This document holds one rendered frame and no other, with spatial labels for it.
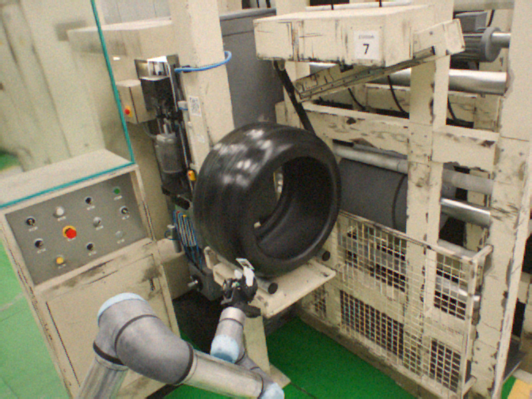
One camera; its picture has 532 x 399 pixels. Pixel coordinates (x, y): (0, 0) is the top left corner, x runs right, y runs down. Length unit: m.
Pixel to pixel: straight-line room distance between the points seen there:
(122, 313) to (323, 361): 1.71
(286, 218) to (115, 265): 0.78
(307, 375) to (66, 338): 1.23
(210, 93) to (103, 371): 1.03
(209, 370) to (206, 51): 1.09
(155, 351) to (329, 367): 1.70
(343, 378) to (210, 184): 1.43
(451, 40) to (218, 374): 1.12
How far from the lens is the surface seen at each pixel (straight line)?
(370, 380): 2.54
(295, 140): 1.51
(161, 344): 1.00
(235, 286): 1.37
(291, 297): 1.75
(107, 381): 1.14
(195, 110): 1.76
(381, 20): 1.38
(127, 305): 1.09
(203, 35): 1.69
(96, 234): 2.04
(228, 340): 1.26
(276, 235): 1.89
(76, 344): 2.18
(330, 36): 1.50
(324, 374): 2.56
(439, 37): 1.44
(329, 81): 1.73
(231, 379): 1.15
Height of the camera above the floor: 1.88
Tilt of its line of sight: 25 degrees down
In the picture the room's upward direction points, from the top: 7 degrees counter-clockwise
